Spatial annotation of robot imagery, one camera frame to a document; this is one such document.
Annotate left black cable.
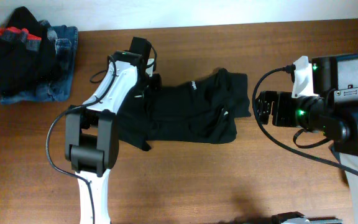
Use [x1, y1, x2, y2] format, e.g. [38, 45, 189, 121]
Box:
[45, 45, 158, 224]

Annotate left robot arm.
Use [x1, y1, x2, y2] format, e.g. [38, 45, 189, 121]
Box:
[65, 37, 157, 223]

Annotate folded blue denim jeans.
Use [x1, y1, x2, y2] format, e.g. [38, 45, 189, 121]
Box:
[0, 20, 78, 105]

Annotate black t-shirt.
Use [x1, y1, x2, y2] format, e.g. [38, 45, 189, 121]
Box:
[117, 68, 251, 151]

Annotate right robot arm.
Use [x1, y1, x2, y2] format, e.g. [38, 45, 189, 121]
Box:
[251, 54, 358, 223]

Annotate right black cable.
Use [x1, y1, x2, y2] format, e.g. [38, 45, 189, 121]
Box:
[252, 64, 358, 187]

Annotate black cable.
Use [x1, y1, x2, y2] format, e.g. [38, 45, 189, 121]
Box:
[45, 45, 158, 224]
[252, 64, 358, 187]

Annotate black garment with red trim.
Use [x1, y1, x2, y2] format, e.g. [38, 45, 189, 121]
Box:
[0, 6, 62, 96]

